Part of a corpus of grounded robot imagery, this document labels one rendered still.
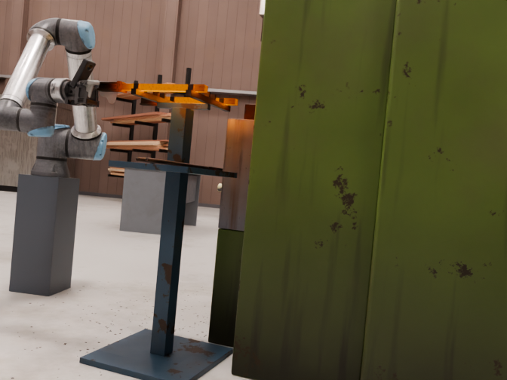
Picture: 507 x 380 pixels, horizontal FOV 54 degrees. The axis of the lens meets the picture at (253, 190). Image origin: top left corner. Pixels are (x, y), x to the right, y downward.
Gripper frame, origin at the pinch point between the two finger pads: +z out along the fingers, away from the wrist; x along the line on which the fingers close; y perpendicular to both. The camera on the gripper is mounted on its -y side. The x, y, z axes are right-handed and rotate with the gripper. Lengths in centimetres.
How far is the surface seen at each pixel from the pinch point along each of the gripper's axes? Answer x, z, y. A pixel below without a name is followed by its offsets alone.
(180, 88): 1.1, 27.8, 0.7
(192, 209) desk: -443, -204, 75
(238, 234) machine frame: -38, 36, 51
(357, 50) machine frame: -14, 82, -16
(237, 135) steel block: -38, 32, 11
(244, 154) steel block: -38, 36, 19
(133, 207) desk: -309, -202, 70
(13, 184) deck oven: -617, -711, 80
